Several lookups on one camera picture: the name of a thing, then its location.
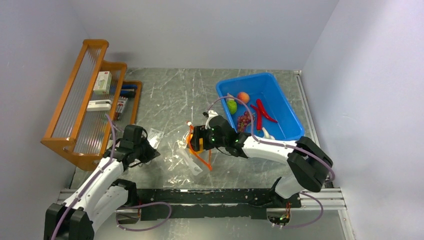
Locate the clear zip top bag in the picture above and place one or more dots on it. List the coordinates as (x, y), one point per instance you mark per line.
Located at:
(187, 169)

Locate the white flat device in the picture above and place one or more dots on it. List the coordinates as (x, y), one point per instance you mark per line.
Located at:
(99, 105)

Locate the red fake grape bunch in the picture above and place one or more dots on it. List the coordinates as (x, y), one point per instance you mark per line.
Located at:
(244, 121)

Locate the fake peach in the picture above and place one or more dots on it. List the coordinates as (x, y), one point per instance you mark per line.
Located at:
(244, 97)

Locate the fake garlic bulb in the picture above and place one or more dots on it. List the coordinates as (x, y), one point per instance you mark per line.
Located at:
(229, 98)

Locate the fake mushroom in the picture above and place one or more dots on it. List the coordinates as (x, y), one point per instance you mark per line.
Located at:
(266, 134)

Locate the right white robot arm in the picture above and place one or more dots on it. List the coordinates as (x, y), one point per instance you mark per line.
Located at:
(309, 165)

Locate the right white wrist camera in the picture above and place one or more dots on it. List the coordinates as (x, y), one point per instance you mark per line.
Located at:
(210, 114)

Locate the blue plastic bin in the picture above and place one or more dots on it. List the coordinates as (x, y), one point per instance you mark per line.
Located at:
(279, 118)

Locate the blue marker pens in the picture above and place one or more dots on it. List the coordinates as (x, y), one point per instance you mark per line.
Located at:
(128, 91)

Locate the green fake fruit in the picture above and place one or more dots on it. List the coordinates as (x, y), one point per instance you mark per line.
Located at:
(232, 106)

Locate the orange wooden rack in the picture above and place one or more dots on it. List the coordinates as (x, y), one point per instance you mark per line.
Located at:
(80, 136)

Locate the white box with red label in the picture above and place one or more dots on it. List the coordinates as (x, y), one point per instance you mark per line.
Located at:
(102, 83)

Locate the white blister pack card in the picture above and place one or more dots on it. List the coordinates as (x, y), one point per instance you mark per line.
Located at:
(154, 137)

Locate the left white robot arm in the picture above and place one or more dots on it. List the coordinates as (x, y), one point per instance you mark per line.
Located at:
(104, 192)

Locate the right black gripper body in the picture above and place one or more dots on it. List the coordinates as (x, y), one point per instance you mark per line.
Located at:
(210, 140)

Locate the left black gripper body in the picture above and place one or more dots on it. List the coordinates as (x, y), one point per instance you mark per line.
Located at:
(146, 152)

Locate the red fake chili pepper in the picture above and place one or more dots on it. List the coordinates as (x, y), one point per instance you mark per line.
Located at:
(263, 111)

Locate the yellow fake bell pepper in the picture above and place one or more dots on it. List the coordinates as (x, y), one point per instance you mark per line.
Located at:
(195, 143)

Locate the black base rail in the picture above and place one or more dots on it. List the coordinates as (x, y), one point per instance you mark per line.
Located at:
(212, 203)

